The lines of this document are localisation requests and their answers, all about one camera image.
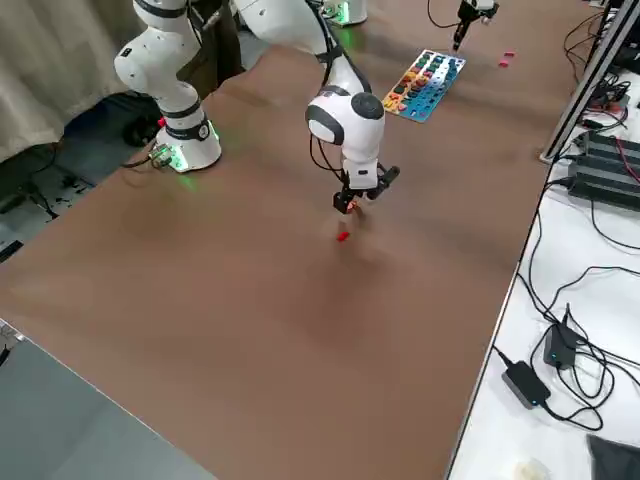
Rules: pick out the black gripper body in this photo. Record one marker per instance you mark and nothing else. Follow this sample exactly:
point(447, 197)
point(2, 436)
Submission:
point(361, 194)
point(469, 11)

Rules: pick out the orange number ten piece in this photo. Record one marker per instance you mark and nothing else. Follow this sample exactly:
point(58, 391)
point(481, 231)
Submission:
point(352, 205)

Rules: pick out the red rectangle block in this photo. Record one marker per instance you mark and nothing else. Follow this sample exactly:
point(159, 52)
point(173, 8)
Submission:
point(343, 236)

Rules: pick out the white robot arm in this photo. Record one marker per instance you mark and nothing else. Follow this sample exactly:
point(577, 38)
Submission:
point(165, 80)

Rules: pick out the blue wooden toy board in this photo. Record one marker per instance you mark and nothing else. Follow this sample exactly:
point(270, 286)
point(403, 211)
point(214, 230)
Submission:
point(430, 106)

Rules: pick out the pink rectangle block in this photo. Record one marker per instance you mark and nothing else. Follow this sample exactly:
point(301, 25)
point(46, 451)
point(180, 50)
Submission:
point(502, 62)

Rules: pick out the black ribbed power supply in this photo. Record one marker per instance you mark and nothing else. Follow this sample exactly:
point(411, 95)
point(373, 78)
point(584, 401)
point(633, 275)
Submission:
point(605, 185)
point(615, 147)

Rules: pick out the black power adapter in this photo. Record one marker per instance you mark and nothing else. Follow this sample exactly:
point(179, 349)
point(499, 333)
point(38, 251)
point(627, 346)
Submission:
point(562, 347)
point(525, 384)

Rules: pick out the white side desk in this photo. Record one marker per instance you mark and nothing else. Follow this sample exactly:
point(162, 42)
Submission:
point(500, 450)

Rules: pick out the white tape roll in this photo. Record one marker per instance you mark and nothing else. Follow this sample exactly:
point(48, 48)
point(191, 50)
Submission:
point(520, 467)

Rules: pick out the beige curtain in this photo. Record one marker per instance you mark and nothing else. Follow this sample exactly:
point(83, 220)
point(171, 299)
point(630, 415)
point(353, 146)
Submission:
point(50, 75)

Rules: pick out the dark grey pouch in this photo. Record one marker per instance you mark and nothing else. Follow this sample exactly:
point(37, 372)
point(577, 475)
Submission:
point(620, 460)

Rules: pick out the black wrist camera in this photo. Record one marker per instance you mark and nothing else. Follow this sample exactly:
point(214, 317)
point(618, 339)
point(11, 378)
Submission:
point(387, 177)

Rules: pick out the silver aluminium frame post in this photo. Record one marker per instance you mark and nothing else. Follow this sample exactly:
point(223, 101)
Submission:
point(581, 95)

